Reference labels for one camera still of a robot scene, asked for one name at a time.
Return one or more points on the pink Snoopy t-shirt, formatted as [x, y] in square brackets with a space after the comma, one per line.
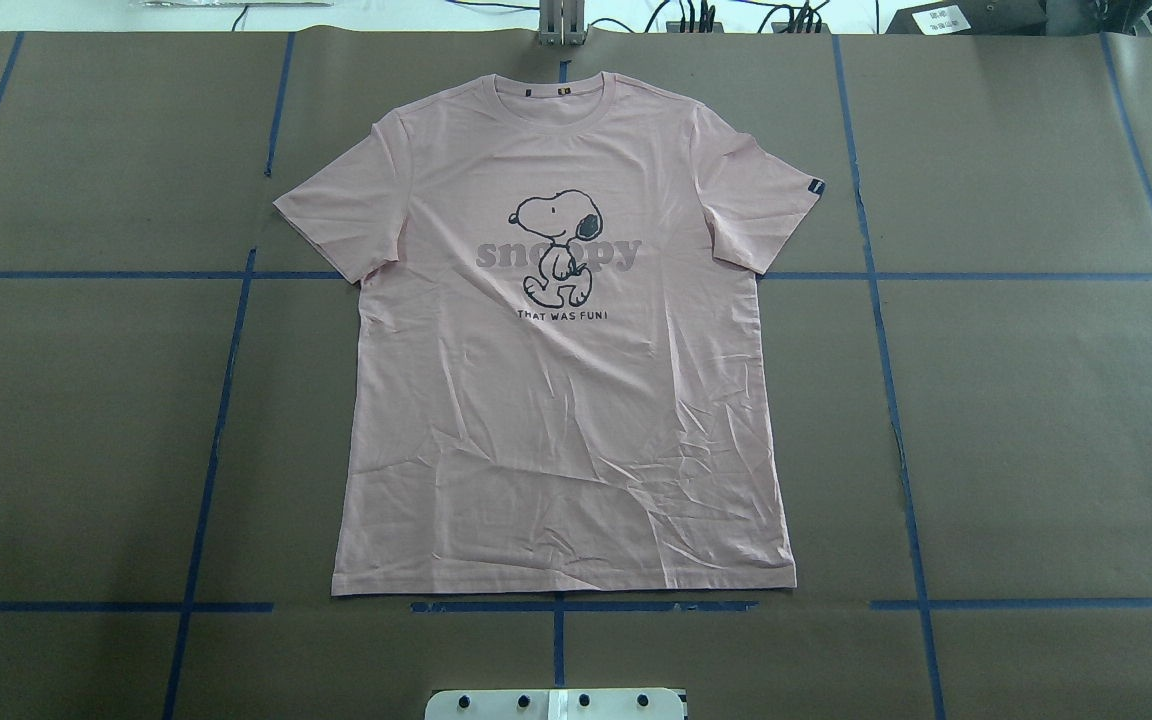
[560, 372]

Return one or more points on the black electronics box with label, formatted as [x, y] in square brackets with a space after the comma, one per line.
[1020, 18]

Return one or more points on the aluminium frame post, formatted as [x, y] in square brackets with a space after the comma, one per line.
[562, 23]

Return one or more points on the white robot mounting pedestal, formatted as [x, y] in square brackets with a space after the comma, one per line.
[559, 703]

